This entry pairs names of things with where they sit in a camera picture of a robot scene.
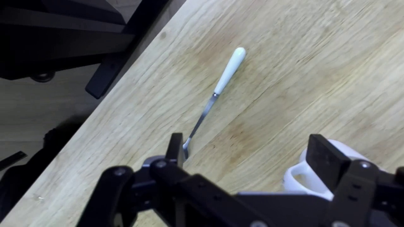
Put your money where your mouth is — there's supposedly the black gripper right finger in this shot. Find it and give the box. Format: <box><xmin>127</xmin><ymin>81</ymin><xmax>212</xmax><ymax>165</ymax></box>
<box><xmin>305</xmin><ymin>132</ymin><xmax>404</xmax><ymax>227</ymax></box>

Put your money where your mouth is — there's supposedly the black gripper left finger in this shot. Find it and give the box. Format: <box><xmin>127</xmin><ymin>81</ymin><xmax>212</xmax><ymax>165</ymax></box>
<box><xmin>75</xmin><ymin>132</ymin><xmax>270</xmax><ymax>227</ymax></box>

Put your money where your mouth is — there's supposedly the metal spoon with white handle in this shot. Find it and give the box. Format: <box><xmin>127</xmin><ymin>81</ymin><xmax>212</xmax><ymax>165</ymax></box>
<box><xmin>180</xmin><ymin>45</ymin><xmax>248</xmax><ymax>162</ymax></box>

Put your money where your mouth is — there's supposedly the white ceramic mug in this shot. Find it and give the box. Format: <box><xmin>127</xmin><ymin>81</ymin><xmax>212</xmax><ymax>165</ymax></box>
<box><xmin>281</xmin><ymin>139</ymin><xmax>382</xmax><ymax>202</ymax></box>

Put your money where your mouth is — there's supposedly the dark bulky floor object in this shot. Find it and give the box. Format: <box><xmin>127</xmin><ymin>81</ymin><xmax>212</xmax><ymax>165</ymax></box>
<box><xmin>0</xmin><ymin>115</ymin><xmax>87</xmax><ymax>222</ymax></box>

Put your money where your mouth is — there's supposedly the black metal frame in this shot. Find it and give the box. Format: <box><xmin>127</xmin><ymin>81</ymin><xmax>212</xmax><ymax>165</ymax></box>
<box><xmin>0</xmin><ymin>0</ymin><xmax>186</xmax><ymax>101</ymax></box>

